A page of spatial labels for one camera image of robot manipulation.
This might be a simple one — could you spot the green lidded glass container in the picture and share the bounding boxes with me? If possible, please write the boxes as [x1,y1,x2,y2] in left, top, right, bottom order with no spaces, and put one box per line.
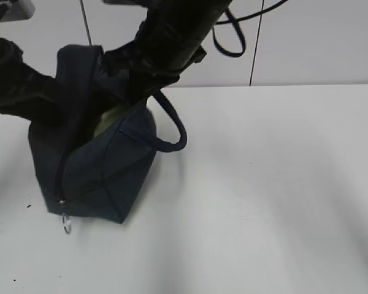
[93,105,127,138]

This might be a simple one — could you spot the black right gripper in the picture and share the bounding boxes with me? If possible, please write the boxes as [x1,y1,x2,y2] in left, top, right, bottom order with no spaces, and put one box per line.
[102,21,207,103]

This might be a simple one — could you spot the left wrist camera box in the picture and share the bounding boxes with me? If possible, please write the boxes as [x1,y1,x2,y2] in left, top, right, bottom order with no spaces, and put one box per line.
[0,0,35,23]

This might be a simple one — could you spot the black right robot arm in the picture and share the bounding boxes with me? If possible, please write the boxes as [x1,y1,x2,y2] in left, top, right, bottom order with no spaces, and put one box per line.
[103,0,230,104]

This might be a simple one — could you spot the navy blue lunch bag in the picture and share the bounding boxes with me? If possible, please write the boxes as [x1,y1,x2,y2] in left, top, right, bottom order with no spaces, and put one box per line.
[28,45,187,223]

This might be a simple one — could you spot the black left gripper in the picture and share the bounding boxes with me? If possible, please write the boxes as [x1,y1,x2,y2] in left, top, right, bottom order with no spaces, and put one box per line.
[0,38,64,126]

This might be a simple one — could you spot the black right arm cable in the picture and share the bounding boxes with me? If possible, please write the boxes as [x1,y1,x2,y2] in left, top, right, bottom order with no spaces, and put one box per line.
[212,0,291,58]

